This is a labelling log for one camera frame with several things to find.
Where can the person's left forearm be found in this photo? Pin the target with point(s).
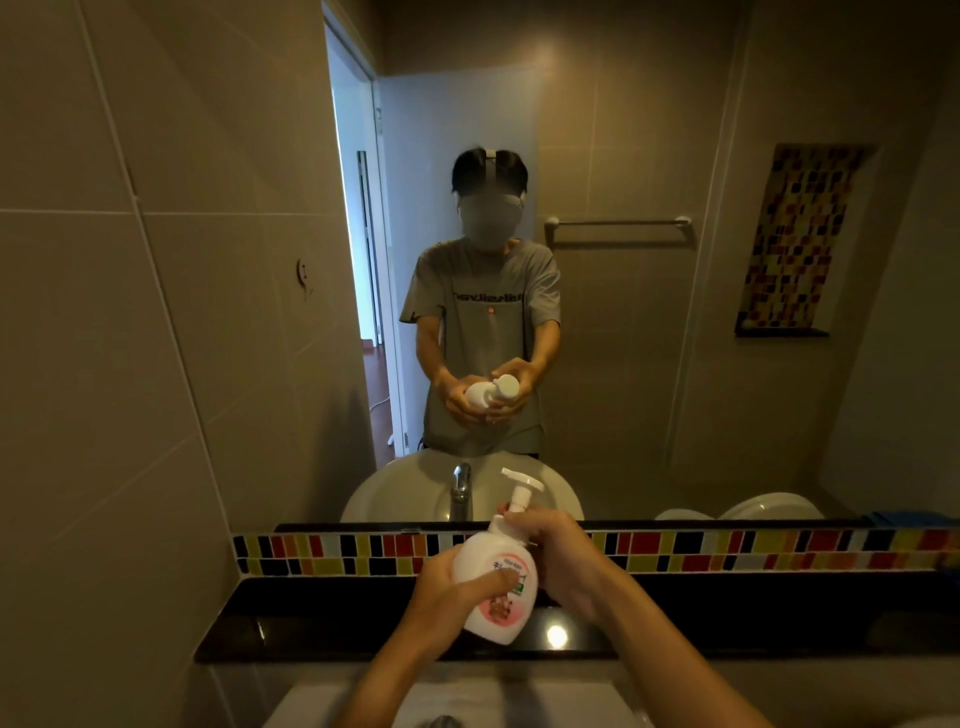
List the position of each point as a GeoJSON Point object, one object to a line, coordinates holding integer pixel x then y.
{"type": "Point", "coordinates": [390, 686]}

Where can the colourful mosaic tile border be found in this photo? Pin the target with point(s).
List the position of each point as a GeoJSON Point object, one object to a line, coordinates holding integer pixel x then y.
{"type": "Point", "coordinates": [750, 551]}

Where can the person's left hand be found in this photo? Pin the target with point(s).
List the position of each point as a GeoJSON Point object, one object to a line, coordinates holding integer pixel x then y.
{"type": "Point", "coordinates": [439, 607]}

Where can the large wall mirror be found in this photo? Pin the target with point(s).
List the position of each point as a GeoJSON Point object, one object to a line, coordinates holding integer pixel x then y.
{"type": "Point", "coordinates": [637, 375]}

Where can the person's right thumb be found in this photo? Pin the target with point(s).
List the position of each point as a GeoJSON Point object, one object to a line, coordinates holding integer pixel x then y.
{"type": "Point", "coordinates": [541, 570]}

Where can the person's right forearm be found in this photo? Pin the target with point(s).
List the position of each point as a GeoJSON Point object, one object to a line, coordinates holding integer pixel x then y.
{"type": "Point", "coordinates": [675, 660]}

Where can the white toilet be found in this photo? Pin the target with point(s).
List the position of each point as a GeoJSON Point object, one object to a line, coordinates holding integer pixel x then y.
{"type": "Point", "coordinates": [765, 508]}

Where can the person's left thumb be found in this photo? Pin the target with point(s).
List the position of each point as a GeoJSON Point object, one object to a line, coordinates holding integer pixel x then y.
{"type": "Point", "coordinates": [491, 583]}

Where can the chrome faucet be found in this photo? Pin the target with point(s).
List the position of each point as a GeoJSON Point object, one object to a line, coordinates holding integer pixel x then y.
{"type": "Point", "coordinates": [442, 722]}

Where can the white soap pump bottle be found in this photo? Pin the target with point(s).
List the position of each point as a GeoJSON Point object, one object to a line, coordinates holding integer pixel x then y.
{"type": "Point", "coordinates": [487, 559]}

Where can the mosaic tiled wall niche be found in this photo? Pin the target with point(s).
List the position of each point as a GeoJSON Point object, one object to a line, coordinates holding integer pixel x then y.
{"type": "Point", "coordinates": [799, 240]}

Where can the small wall hook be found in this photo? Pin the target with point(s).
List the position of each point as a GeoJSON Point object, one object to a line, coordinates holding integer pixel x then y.
{"type": "Point", "coordinates": [302, 276]}

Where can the person's right hand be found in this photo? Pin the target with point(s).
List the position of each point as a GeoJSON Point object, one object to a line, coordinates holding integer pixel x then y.
{"type": "Point", "coordinates": [574, 562]}

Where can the chrome towel bar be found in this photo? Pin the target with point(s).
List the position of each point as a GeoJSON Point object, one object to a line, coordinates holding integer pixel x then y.
{"type": "Point", "coordinates": [615, 221]}

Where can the white sink basin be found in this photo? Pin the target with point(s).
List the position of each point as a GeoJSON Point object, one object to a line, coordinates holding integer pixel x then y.
{"type": "Point", "coordinates": [480, 701]}

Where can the black stone ledge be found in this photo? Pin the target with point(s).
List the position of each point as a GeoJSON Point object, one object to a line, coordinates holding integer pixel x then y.
{"type": "Point", "coordinates": [712, 615]}

